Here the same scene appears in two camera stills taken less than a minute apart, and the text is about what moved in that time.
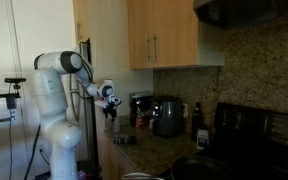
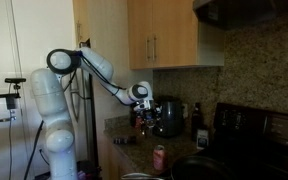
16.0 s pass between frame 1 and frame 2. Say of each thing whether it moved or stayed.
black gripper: moved
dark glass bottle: stayed
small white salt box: stayed
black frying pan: stayed
